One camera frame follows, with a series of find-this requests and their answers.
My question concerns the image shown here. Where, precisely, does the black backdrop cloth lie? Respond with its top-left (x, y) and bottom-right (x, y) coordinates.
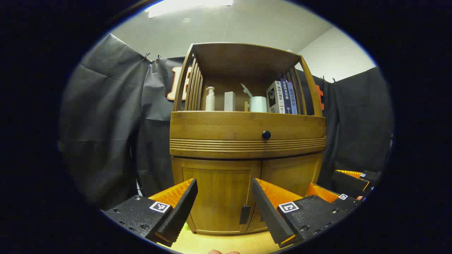
top-left (60, 34), bottom-right (394, 208)

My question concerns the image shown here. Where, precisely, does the grey white book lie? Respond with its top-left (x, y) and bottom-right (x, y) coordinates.
top-left (266, 81), bottom-right (286, 114)

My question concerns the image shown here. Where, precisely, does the ceiling light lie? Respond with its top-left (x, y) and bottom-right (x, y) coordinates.
top-left (145, 0), bottom-right (233, 19)

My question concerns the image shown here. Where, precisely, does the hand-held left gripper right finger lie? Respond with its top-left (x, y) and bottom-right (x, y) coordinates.
top-left (251, 178), bottom-right (350, 248)

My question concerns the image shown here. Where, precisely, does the wooden cabinet drawer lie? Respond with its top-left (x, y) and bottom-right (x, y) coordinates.
top-left (169, 111), bottom-right (327, 158)

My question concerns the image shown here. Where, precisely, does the light blue book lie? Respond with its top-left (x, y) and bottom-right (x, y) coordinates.
top-left (287, 82), bottom-right (298, 115)

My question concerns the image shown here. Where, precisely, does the white rectangular box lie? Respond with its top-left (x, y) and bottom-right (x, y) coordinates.
top-left (224, 91), bottom-right (236, 112)

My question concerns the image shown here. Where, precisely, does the wooden double-door shoe cabinet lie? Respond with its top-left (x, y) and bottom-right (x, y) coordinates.
top-left (169, 42), bottom-right (327, 236)

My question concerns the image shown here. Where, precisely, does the wooden shoe cabinet door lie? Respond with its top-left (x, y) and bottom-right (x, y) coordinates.
top-left (172, 157), bottom-right (262, 235)
top-left (246, 152), bottom-right (323, 233)

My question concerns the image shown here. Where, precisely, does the black door handle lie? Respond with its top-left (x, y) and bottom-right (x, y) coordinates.
top-left (239, 205), bottom-right (251, 225)

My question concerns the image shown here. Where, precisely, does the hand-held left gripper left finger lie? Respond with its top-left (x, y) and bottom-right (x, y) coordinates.
top-left (101, 178), bottom-right (198, 247)

